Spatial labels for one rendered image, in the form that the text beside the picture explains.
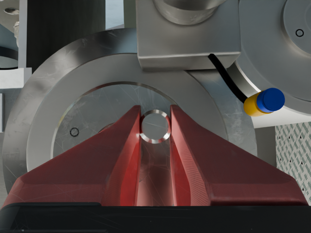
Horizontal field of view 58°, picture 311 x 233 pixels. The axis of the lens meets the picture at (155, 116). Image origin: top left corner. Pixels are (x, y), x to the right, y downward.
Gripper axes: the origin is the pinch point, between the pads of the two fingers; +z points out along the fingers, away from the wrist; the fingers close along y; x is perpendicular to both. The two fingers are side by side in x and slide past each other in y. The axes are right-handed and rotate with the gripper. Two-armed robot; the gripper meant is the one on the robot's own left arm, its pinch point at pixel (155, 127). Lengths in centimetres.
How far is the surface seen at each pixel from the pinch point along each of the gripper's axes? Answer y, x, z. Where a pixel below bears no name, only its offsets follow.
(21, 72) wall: 156, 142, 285
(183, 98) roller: -1.6, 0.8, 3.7
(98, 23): 7.5, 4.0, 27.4
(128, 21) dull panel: 5.0, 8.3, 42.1
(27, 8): 8.0, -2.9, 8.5
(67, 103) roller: 5.0, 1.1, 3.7
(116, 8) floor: 37, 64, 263
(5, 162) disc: 8.7, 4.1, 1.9
